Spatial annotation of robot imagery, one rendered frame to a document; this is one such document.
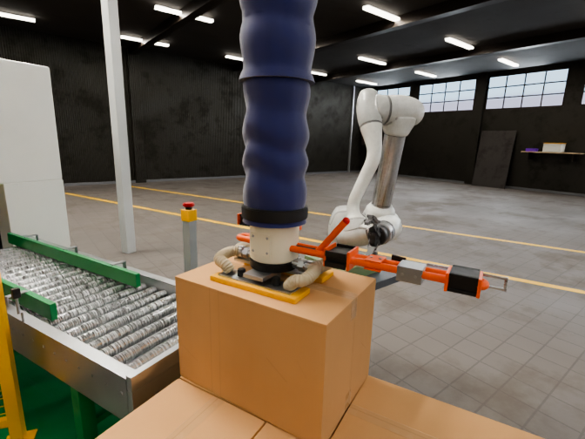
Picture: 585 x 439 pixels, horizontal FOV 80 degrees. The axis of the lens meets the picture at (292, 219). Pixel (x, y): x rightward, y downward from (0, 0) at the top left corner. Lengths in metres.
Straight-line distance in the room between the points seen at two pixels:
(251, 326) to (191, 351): 0.33
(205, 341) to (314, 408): 0.43
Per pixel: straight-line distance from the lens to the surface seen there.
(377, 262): 1.04
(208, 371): 1.37
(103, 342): 1.83
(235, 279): 1.20
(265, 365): 1.17
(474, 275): 1.02
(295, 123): 1.09
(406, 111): 1.73
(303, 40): 1.12
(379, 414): 1.36
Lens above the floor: 1.42
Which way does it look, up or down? 13 degrees down
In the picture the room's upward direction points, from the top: 2 degrees clockwise
